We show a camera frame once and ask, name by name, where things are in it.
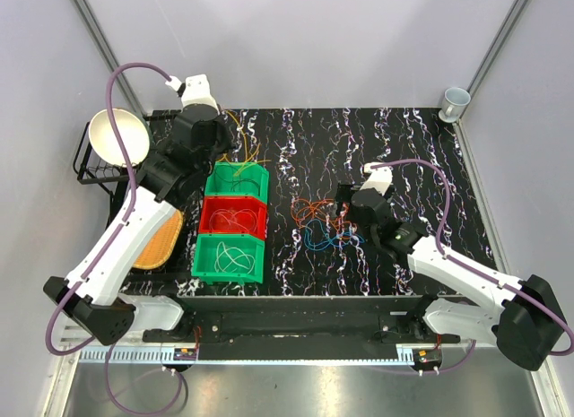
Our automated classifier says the yellow cable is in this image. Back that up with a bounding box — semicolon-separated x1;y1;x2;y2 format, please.
217;109;273;178

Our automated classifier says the brown cable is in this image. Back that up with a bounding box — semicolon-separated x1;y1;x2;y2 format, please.
210;163;262;196

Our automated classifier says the pink cable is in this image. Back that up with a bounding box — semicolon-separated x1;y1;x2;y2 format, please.
209;205;261;233

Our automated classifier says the white cable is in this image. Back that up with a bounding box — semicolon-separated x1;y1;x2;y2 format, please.
213;239;256;274

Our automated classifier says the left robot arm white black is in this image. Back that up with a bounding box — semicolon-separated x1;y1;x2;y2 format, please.
43;104;231;345

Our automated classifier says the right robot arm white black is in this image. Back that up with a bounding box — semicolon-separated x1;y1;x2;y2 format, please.
335;184;567;371

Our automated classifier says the far green plastic bin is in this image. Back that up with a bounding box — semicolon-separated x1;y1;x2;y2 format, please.
204;161;269;204

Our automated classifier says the green plastic bin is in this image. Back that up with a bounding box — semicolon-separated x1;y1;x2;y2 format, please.
191;234;265;284
204;161;269;204

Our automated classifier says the red plastic bin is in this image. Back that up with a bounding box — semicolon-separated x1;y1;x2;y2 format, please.
198;196;267;240

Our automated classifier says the white bowl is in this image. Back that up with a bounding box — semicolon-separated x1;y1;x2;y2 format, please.
88;109;151;167

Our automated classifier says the near green plastic bin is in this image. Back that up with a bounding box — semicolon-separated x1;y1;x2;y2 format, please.
191;234;265;284

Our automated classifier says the orange woven basket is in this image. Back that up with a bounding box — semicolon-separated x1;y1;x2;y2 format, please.
133;210;184;270

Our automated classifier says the white mug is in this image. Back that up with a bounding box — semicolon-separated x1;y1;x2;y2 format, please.
439;87;472;123

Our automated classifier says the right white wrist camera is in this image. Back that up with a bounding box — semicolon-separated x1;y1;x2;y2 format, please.
360;162;393;195

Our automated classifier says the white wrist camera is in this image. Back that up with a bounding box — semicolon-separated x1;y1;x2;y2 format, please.
360;162;393;195
165;74;221;112

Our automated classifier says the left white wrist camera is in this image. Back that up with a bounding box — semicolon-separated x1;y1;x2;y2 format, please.
165;74;221;112

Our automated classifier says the black wire dish rack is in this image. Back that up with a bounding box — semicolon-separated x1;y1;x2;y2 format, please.
72;111;212;283

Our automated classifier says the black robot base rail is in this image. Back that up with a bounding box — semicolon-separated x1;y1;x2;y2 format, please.
143;296;460;364

